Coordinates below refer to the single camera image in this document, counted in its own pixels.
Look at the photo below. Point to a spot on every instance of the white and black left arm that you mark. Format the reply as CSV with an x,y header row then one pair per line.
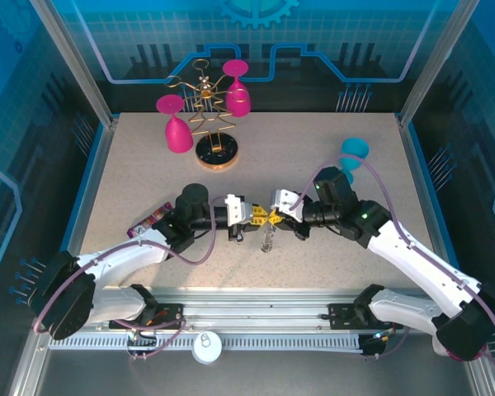
x,y
119,256

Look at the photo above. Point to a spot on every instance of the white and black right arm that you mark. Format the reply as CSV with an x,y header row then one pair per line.
x,y
420,264

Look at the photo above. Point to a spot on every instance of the purple snack packet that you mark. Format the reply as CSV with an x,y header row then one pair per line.
x,y
148,222

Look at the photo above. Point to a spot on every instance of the blue wine glass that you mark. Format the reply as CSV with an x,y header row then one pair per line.
x,y
354,147

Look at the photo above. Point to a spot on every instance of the pink wine glass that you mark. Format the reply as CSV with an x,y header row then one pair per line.
x,y
237,103
177,132

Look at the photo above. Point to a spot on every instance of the white round lid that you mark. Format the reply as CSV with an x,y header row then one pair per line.
x,y
206,347

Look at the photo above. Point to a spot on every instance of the pink round disc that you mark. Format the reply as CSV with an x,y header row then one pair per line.
x,y
458,356

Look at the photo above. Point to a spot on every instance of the white metal bracket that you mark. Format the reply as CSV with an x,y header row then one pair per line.
x,y
282,198

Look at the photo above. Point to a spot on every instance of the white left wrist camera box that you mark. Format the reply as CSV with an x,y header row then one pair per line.
x,y
236,208

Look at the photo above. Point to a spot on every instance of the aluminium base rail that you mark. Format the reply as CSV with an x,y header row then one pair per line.
x,y
264,307

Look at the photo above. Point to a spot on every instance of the aluminium side rail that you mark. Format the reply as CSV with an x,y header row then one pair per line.
x,y
425,185
90,185

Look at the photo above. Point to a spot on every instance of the aluminium frame post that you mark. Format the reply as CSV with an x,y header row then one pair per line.
x,y
431,62
74,66

